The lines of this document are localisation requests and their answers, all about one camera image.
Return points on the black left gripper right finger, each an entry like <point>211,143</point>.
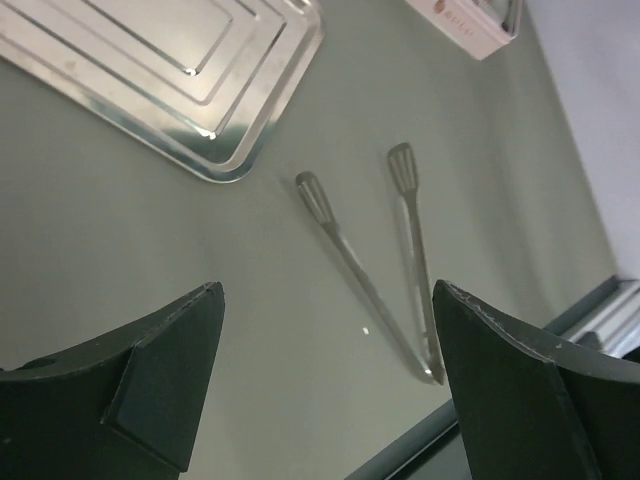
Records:
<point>531,405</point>

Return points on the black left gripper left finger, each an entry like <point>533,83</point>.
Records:
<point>124,405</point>

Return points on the metal tongs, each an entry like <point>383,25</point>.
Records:
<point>427,364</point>

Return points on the pink chocolate tin box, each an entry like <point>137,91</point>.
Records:
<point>478,27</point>

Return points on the silver metal tray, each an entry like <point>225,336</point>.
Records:
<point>203,83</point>

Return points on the aluminium frame rail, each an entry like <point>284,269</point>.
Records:
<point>606,319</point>

